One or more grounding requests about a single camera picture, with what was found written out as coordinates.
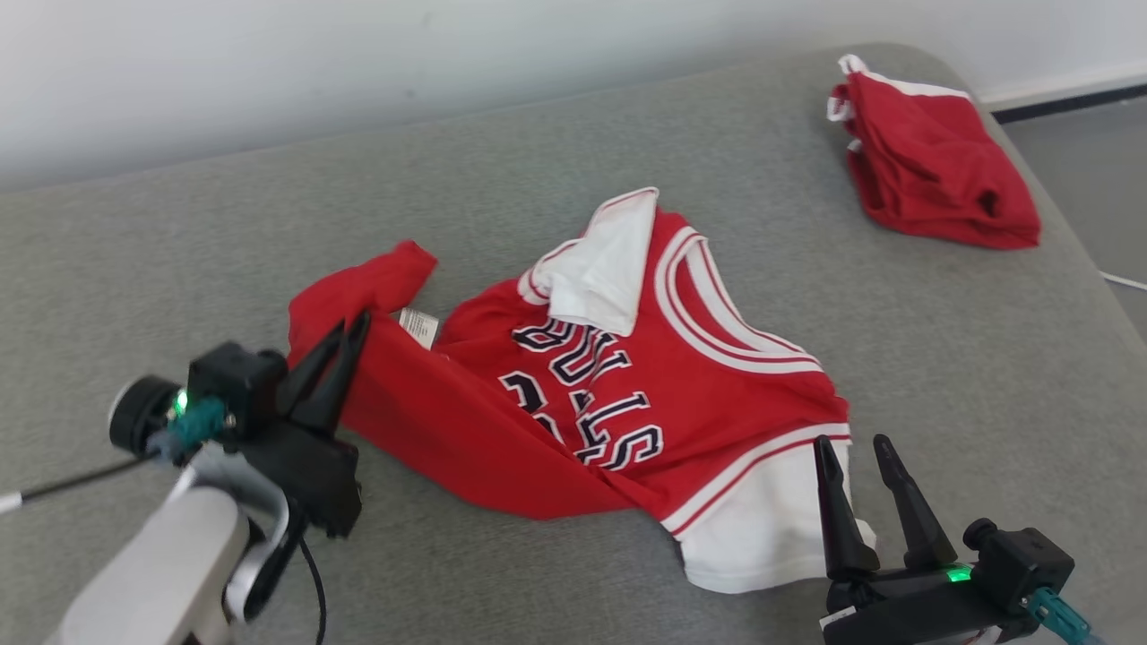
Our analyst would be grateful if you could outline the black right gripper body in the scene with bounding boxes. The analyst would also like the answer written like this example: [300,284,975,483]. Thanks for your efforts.
[820,564,1042,645]

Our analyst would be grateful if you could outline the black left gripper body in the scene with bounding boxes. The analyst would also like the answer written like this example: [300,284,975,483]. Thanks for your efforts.
[108,374,365,541]

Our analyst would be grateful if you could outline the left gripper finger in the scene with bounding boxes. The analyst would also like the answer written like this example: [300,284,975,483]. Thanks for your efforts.
[276,322,348,417]
[291,310,373,440]

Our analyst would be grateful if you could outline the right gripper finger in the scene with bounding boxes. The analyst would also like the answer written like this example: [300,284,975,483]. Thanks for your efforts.
[873,435,959,572]
[814,436,881,582]

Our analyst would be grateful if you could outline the red white-trimmed basketball jersey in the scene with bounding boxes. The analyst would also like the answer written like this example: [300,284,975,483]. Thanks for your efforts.
[287,186,879,595]

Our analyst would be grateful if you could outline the red shorts with white stripe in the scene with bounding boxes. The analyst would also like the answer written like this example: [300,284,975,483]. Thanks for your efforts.
[826,54,1043,252]

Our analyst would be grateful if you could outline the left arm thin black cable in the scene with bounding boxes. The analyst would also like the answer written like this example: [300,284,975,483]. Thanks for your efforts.
[296,533,329,645]

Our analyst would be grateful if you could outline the left arm teal-plug camera cable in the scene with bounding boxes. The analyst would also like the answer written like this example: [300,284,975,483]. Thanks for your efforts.
[0,394,229,516]

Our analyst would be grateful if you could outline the arm teal-plug camera cable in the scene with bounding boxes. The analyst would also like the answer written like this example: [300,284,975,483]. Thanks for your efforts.
[0,394,229,516]
[1026,587,1108,645]

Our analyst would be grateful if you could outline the right arm teal-plug camera cable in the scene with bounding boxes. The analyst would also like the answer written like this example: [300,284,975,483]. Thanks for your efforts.
[1026,587,1108,645]

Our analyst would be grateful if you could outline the white and black wall baseboard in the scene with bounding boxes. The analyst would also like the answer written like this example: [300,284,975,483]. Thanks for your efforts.
[977,61,1147,125]

